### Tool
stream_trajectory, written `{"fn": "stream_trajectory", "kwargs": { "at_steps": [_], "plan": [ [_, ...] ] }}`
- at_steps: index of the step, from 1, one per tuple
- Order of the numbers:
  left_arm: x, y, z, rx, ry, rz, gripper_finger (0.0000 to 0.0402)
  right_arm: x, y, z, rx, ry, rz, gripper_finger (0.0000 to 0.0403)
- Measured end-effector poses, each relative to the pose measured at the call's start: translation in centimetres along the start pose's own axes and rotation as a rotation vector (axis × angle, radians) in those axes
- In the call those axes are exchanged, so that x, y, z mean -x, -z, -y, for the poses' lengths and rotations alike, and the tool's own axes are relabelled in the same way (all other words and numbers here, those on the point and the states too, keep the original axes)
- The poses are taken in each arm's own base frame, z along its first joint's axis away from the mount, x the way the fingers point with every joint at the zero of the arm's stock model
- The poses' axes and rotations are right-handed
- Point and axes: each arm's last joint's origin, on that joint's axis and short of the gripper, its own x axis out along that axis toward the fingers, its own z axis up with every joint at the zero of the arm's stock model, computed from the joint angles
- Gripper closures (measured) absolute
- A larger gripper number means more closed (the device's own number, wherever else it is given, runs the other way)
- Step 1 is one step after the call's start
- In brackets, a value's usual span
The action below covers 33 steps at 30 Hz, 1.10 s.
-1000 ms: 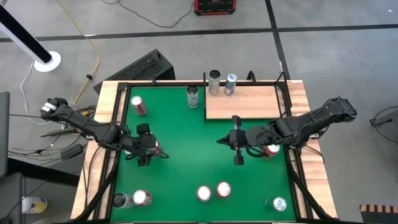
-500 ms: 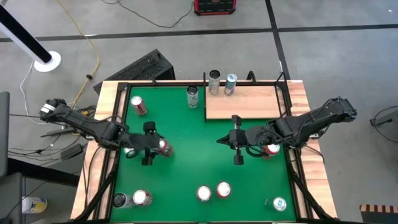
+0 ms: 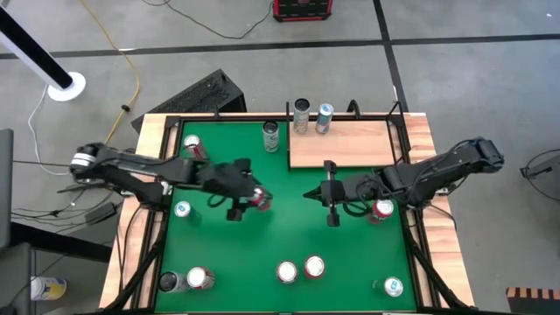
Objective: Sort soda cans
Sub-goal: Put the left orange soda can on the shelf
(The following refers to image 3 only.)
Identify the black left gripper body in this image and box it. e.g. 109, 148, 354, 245
199, 157, 257, 222

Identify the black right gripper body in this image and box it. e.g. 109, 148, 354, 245
320, 159, 351, 228

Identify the red Fanta can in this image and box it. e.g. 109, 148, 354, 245
366, 199, 396, 226
303, 255, 327, 280
248, 186, 274, 213

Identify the red Coca-Cola can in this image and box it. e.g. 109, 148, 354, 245
186, 266, 216, 291
276, 260, 300, 285
183, 134, 210, 161

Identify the blue silver Red Bull can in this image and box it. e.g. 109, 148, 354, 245
372, 276, 404, 298
314, 102, 335, 135
173, 200, 203, 228

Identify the green table mat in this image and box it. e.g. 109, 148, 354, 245
153, 121, 419, 312

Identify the black power adapter brick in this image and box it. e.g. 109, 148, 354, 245
85, 201, 118, 225

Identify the black floor beam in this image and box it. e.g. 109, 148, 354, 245
8, 221, 114, 263

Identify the black white pole stand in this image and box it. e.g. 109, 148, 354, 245
0, 6, 88, 102

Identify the red black storage box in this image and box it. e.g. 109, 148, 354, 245
271, 0, 334, 23

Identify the white yellow canister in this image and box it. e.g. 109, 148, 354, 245
30, 276, 68, 302

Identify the dark grey panel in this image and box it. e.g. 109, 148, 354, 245
0, 129, 14, 251

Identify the black orange striped object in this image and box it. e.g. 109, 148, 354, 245
506, 286, 560, 315

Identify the wooden shelf with black frame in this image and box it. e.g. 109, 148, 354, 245
286, 99, 406, 170

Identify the black metal table frame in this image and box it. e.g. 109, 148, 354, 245
104, 99, 476, 315

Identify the yellow cable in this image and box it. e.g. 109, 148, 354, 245
80, 0, 141, 145

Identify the black floor cable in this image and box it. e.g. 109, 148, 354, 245
11, 159, 74, 170
142, 0, 275, 40

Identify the white cable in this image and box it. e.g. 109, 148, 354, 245
27, 85, 71, 177

